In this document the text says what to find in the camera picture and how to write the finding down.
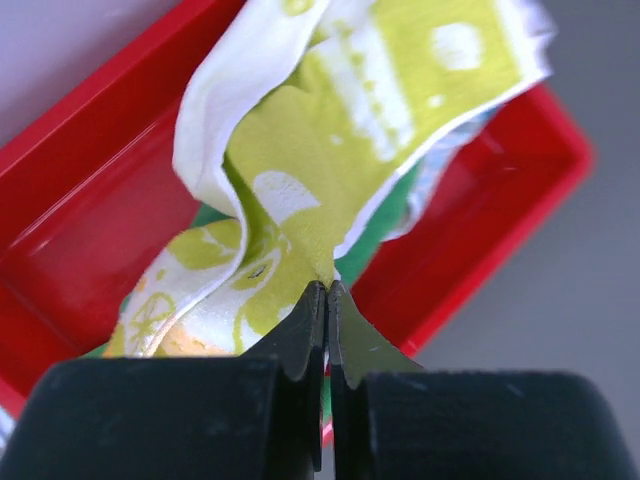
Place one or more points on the red plastic bin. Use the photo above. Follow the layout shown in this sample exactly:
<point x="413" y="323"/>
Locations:
<point x="88" y="199"/>

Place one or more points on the yellow patterned towel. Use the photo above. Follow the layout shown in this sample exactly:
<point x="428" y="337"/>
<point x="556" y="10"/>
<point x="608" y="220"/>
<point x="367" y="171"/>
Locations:
<point x="296" y="127"/>

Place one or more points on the light patterned towel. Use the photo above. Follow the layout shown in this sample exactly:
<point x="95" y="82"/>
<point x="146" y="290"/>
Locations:
<point x="434" y="164"/>

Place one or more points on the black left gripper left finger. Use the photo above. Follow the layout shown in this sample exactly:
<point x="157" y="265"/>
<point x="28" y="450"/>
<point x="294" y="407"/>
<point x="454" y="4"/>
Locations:
<point x="254" y="416"/>

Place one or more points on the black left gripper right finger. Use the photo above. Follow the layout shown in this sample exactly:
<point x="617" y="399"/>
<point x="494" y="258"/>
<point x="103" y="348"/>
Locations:
<point x="394" y="419"/>

